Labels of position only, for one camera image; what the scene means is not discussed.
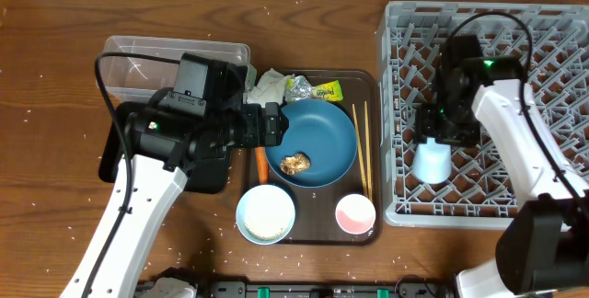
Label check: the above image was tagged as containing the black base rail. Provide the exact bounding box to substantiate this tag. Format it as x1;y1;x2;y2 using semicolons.
135;268;456;298

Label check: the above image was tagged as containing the white crumpled tissue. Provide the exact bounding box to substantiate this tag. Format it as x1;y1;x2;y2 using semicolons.
246;69;295;108

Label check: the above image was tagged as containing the brown serving tray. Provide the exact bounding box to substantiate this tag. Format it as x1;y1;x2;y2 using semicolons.
269;69;382;246

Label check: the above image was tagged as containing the yellow green snack wrapper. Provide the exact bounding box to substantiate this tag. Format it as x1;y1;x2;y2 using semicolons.
312;80;344;102

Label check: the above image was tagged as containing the pink small cup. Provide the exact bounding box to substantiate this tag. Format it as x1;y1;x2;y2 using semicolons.
335;194;376;235

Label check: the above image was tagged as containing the light blue rice bowl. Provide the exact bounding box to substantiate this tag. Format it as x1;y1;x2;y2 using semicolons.
236;184;296;246

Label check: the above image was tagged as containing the blue plate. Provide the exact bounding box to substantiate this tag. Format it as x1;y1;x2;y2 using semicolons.
265;99;357;188

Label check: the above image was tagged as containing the black tray bin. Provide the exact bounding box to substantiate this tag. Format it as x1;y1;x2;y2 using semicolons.
98;102;231;194

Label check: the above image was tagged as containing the orange carrot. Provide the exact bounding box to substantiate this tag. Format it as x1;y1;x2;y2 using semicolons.
255;147;269;184

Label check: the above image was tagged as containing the clear plastic bin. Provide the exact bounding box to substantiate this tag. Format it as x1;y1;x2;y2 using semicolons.
100;36;257;103

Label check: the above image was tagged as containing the left wooden chopstick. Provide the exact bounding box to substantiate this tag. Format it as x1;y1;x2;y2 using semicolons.
352;103;369;198

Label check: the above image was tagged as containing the brown food scrap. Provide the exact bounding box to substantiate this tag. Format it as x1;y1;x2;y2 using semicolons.
280;153;311;176

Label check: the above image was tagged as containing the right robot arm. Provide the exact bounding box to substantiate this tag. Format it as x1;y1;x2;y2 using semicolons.
412;36;588;297

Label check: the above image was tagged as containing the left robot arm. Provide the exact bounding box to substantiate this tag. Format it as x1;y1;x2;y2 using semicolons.
62;52;288;297

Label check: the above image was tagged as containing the light blue cup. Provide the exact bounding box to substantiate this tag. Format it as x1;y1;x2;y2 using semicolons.
412;137;452;184

